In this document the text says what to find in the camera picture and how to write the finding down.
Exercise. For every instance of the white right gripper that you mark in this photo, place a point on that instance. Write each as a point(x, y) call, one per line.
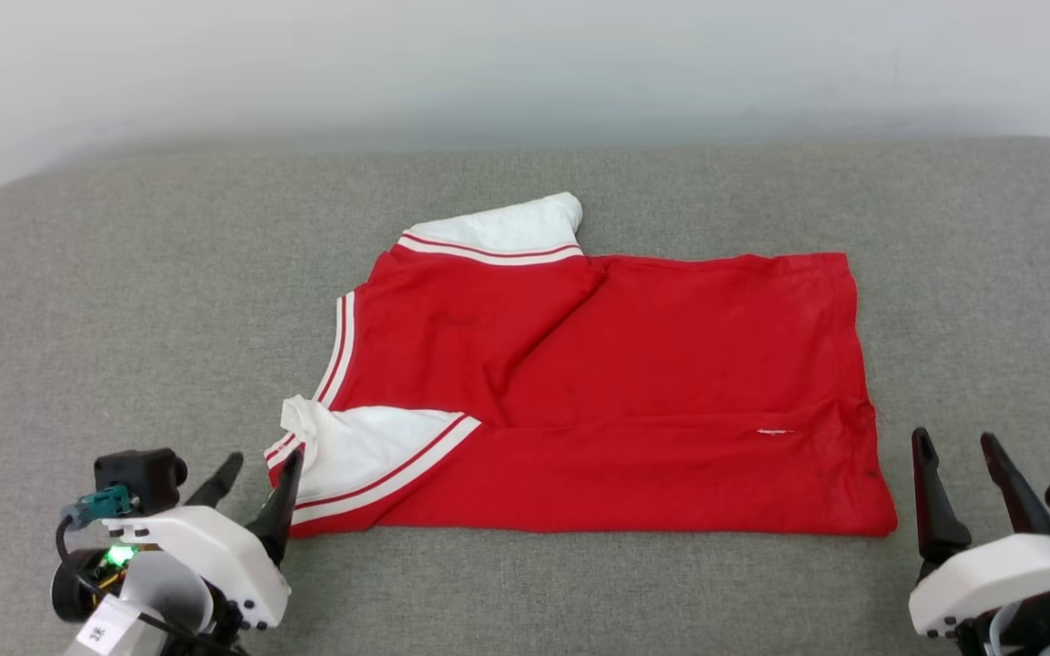
point(999, 574)

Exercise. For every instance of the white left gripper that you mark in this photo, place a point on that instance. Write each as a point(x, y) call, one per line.
point(215, 551)

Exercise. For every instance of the red and white t-shirt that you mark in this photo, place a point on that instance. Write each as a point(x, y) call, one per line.
point(653, 392)

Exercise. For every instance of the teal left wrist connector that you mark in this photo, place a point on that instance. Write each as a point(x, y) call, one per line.
point(106, 504)

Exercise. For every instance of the white paper label tag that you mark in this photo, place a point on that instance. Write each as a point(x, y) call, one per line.
point(108, 629)

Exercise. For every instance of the grey fabric sofa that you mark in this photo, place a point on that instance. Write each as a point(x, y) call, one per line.
point(124, 319)

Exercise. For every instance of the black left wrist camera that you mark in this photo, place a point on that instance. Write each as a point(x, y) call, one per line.
point(138, 478)

